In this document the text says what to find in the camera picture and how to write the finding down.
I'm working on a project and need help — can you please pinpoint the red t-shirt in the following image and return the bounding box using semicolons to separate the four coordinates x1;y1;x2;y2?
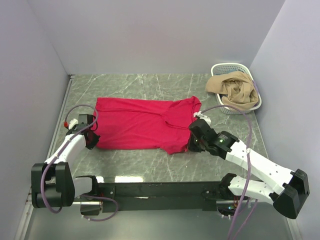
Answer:
95;96;202;155

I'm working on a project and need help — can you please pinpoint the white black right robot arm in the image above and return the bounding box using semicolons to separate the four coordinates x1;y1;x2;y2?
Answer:
189;119;310;219

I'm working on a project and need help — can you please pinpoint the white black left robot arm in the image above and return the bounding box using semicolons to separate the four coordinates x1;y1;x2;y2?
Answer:
31;114;100;213

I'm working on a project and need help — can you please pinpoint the tan t-shirt in basket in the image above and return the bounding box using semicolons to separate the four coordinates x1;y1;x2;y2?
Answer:
205;71;259;111

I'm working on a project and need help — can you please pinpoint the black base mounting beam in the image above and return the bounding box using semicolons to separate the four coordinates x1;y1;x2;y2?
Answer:
69;181;250;216

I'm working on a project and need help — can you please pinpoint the white perforated laundry basket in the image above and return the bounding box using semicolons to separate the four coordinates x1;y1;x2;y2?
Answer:
205;62;262;115

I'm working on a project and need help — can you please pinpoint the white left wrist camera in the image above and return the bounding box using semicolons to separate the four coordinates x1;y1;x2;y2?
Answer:
63;118;79;130

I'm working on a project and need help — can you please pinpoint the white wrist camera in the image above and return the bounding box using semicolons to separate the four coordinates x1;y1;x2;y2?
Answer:
63;118;79;130
193;111;211;125

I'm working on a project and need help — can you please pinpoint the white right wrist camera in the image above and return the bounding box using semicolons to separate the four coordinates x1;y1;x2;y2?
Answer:
193;111;211;125

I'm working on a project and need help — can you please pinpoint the aluminium frame rail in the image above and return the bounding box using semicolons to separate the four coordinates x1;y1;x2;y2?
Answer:
25;184;291;206

